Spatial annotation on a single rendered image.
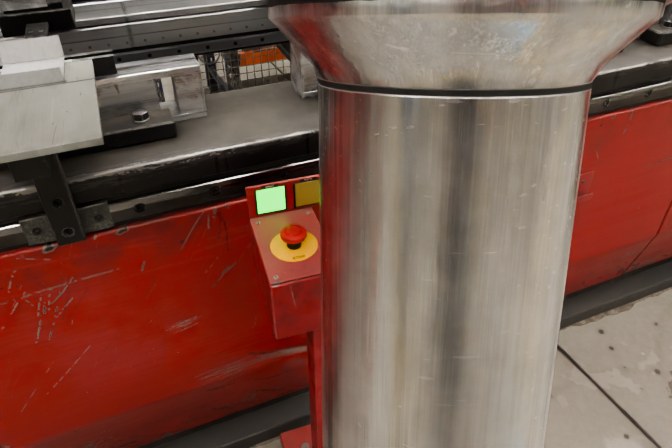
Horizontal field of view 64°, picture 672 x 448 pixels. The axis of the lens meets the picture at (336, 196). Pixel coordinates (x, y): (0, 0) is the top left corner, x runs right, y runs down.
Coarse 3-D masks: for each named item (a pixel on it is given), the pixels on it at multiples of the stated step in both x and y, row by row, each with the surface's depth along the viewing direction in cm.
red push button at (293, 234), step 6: (282, 228) 81; (288, 228) 80; (294, 228) 80; (300, 228) 81; (282, 234) 80; (288, 234) 79; (294, 234) 79; (300, 234) 79; (306, 234) 80; (288, 240) 79; (294, 240) 79; (300, 240) 79; (288, 246) 81; (294, 246) 81; (300, 246) 81
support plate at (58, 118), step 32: (64, 64) 82; (0, 96) 73; (32, 96) 73; (64, 96) 73; (96, 96) 73; (0, 128) 66; (32, 128) 66; (64, 128) 66; (96, 128) 66; (0, 160) 61
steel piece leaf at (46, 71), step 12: (36, 60) 83; (48, 60) 83; (60, 60) 83; (12, 72) 79; (24, 72) 74; (36, 72) 75; (48, 72) 76; (60, 72) 76; (0, 84) 74; (12, 84) 75; (24, 84) 75; (36, 84) 76
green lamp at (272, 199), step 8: (256, 192) 84; (264, 192) 85; (272, 192) 85; (280, 192) 86; (264, 200) 86; (272, 200) 86; (280, 200) 87; (264, 208) 87; (272, 208) 87; (280, 208) 88
